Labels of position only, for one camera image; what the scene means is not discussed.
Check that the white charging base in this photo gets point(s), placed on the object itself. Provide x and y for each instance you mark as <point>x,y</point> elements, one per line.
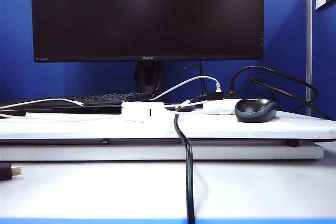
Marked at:
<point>139,112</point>

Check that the black keyboard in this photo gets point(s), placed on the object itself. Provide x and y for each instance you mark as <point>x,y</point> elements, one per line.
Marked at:
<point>110,98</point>

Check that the black HDMI connector gold tip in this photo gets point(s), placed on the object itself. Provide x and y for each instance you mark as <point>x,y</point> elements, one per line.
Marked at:
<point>6,172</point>

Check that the black ASUS monitor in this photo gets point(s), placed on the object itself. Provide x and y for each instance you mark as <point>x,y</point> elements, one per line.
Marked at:
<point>147,16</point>

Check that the silver partition post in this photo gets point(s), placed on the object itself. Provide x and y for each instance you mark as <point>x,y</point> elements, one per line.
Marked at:
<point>309,51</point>

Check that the thick white base board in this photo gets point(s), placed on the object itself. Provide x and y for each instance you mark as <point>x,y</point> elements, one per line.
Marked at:
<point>105,153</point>

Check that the black monitor stand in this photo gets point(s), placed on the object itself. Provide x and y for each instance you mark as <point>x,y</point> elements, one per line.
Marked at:
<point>148,77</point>

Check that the flat black pad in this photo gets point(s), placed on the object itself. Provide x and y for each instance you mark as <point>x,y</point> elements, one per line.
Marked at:
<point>15,113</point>

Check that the black riser foot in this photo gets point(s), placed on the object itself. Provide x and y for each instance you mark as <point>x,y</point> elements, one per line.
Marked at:
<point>292,143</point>

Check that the white riser board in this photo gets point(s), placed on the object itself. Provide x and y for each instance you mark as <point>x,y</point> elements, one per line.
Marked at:
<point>105,129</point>

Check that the white power strip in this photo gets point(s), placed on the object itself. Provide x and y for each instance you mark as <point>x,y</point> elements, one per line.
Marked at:
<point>215,106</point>

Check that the black grey computer mouse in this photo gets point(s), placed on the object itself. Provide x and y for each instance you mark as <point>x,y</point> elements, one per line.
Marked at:
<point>254,111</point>

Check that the blue partition panel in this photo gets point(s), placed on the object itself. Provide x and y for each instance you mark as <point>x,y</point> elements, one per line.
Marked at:
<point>324,64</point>
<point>283,37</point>

